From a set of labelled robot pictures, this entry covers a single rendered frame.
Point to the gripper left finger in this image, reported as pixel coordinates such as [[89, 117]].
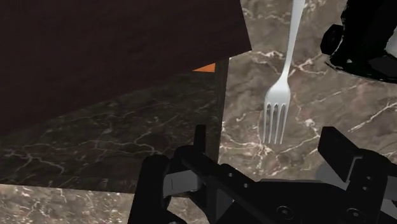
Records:
[[155, 186]]

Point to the white plastic fork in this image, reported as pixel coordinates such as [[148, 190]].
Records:
[[278, 96]]

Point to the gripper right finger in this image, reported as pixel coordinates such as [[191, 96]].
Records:
[[369, 176]]

